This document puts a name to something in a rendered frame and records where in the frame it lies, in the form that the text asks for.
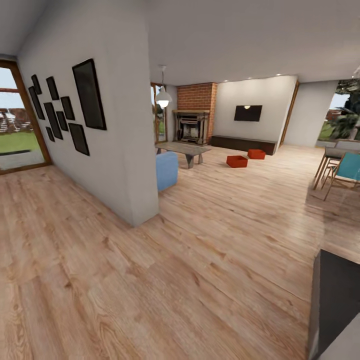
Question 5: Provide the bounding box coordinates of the storage box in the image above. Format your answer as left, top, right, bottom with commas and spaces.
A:
226, 155, 248, 168
247, 149, 266, 160

